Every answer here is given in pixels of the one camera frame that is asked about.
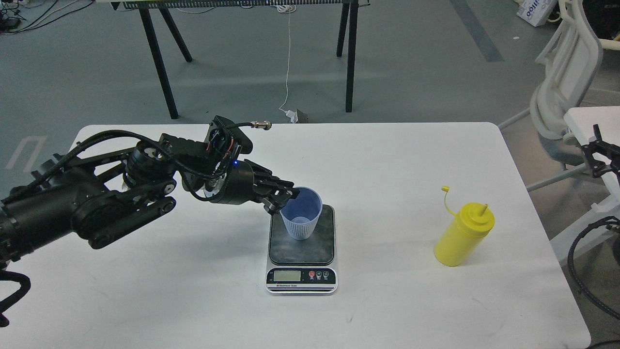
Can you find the blue ribbed cup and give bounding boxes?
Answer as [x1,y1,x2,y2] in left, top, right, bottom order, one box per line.
[280,187,323,240]

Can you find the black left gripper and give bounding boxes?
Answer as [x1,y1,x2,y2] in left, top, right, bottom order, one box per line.
[209,160,300,216]

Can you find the black trestle table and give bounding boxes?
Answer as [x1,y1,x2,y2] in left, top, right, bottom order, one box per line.
[101,0,370,121]

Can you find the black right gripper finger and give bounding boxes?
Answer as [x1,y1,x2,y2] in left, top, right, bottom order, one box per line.
[581,124,620,179]

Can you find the power adapter on floor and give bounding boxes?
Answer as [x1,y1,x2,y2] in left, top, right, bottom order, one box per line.
[285,109,310,124]

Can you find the digital kitchen scale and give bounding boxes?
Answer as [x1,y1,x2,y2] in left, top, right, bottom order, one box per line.
[265,204,338,295]

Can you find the white hanging cable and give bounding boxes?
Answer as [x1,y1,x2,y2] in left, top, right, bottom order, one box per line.
[276,4,298,120]

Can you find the white office chair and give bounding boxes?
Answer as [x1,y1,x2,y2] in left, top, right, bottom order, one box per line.
[498,0,619,192]

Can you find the white cardboard box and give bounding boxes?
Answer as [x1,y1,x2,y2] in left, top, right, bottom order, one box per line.
[515,0,558,27]

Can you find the yellow squeeze bottle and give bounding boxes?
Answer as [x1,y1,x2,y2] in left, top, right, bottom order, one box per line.
[434,186,495,267]

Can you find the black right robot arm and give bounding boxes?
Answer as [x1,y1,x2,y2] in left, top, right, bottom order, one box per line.
[567,122,619,320]

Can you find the black floor cables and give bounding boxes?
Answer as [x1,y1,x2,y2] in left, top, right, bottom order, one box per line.
[0,0,95,34]

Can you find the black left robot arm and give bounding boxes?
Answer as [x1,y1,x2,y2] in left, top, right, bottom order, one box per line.
[0,116,300,312]

